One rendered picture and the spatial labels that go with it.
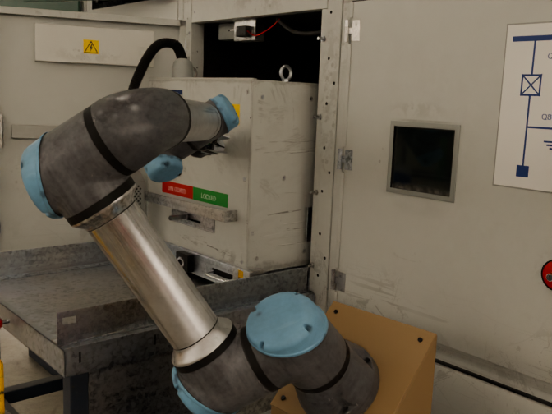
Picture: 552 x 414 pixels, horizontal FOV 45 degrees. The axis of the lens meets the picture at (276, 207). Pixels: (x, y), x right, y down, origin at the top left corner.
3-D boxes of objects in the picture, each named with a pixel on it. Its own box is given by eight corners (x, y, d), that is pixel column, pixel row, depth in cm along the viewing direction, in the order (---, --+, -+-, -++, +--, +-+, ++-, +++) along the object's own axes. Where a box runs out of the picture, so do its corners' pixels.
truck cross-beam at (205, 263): (248, 296, 163) (249, 272, 162) (139, 252, 203) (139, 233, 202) (264, 292, 167) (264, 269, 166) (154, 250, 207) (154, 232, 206)
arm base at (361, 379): (393, 356, 116) (370, 327, 110) (358, 436, 109) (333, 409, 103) (324, 340, 126) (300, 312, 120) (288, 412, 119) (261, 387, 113)
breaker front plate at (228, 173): (242, 275, 165) (249, 80, 157) (144, 239, 201) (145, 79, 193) (246, 274, 166) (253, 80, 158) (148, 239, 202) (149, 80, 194)
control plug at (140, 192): (123, 232, 189) (123, 171, 187) (115, 229, 193) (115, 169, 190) (147, 229, 194) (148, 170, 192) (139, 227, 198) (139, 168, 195)
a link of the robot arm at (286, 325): (356, 370, 106) (319, 325, 98) (284, 407, 108) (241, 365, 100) (337, 315, 115) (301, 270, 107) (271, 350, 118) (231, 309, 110)
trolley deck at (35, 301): (64, 378, 130) (64, 349, 129) (-32, 298, 176) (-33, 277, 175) (314, 315, 174) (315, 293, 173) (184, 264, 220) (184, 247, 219)
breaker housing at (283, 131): (247, 275, 165) (254, 77, 157) (146, 239, 202) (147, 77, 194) (380, 250, 198) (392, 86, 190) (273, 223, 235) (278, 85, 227)
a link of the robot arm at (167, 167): (187, 149, 131) (169, 107, 135) (140, 178, 133) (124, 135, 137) (204, 163, 138) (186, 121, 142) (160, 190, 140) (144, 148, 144)
